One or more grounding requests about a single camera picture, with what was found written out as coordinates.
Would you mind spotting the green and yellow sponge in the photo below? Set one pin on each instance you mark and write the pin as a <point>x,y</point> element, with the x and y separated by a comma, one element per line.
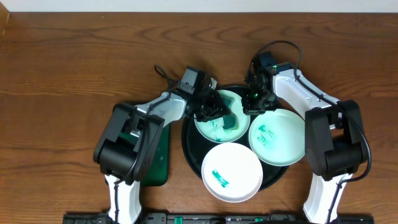
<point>230,121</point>

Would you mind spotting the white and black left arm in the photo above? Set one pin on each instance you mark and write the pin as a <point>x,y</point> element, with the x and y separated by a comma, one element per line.
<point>126,149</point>

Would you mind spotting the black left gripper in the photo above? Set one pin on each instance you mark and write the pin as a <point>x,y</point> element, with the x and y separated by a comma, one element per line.
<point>210,106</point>

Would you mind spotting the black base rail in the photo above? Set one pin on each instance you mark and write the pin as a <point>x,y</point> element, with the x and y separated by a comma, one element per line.
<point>163,218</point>

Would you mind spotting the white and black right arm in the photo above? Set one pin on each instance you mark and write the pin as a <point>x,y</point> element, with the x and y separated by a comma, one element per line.
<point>335,145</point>

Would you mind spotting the green rectangular water tray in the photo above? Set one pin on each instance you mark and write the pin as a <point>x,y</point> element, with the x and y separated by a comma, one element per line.
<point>158,173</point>

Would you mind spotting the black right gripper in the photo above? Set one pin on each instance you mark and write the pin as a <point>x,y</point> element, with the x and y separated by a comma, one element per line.
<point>246,95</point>

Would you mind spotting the mint green stained plate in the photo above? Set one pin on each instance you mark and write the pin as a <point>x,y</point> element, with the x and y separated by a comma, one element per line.
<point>277,137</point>

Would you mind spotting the white stained plate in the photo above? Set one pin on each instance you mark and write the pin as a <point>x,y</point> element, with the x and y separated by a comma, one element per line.
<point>232,172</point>

